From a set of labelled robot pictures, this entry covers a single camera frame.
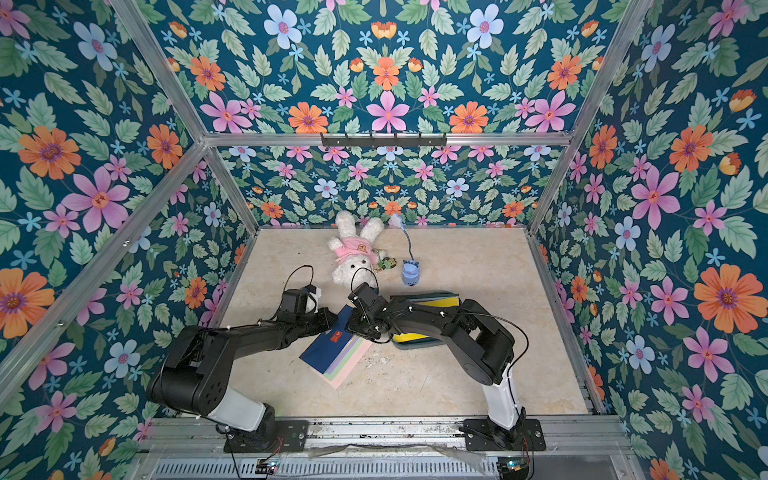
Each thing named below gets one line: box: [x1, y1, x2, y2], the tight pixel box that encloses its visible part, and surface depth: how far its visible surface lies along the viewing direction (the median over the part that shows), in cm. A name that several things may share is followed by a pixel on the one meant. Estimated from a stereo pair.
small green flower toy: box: [378, 256, 398, 270], surface depth 109 cm
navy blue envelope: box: [299, 305, 356, 374], surface depth 90 cm
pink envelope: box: [322, 339, 373, 390], surface depth 87 cm
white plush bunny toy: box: [327, 211, 387, 289], surface depth 104 cm
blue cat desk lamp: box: [388, 213, 420, 287], surface depth 100 cm
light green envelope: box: [324, 336, 365, 381], surface depth 88 cm
